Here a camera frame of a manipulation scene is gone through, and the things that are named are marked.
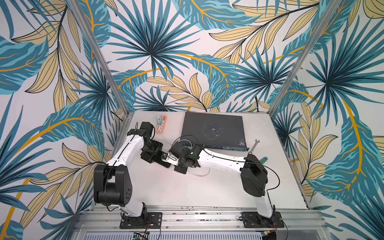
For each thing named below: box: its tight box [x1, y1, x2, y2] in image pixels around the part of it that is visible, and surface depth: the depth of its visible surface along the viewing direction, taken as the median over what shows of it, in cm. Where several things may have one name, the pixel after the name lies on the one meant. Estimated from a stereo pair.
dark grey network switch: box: [180, 111, 250, 151], surface depth 106 cm
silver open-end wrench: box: [248, 139, 260, 154], surface depth 105 cm
